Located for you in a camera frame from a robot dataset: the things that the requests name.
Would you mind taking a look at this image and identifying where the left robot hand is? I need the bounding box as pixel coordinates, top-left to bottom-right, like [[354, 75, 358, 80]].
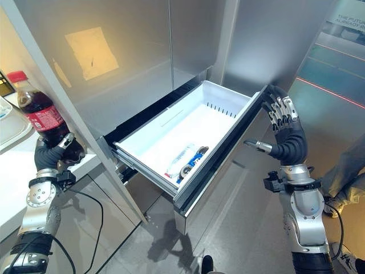
[[34, 132, 86, 172]]

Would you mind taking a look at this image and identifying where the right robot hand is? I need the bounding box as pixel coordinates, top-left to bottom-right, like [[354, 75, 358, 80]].
[[244, 84, 309, 167]]

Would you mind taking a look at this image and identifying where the cola bottle with red cap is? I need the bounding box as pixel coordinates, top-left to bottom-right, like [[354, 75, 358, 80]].
[[6, 70, 86, 164]]

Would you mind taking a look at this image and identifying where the refrigerator drawer with white bin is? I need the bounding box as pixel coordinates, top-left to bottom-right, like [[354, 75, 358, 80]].
[[100, 79, 269, 236]]

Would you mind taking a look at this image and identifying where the silver refrigerator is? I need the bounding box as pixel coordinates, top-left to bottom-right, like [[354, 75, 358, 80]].
[[0, 0, 337, 236]]

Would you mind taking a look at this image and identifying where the white tray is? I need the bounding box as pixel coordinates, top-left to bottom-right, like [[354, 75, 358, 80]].
[[0, 95, 34, 147]]

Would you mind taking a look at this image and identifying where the person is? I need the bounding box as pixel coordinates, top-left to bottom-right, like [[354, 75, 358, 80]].
[[322, 144, 365, 274]]

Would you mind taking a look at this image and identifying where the black box with yellow label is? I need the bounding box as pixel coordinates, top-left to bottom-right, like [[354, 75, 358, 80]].
[[0, 69, 14, 98]]

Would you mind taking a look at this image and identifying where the blue drink can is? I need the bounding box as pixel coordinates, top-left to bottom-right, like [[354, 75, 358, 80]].
[[176, 146, 209, 184]]

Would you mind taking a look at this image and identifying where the clear water bottle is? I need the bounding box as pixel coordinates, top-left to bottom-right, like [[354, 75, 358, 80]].
[[164, 144, 197, 179]]

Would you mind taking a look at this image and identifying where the black robot foot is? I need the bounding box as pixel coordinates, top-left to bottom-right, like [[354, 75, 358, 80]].
[[201, 255, 214, 274]]

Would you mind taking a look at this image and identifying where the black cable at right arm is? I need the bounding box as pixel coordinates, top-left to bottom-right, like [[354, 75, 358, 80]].
[[325, 199, 346, 274]]

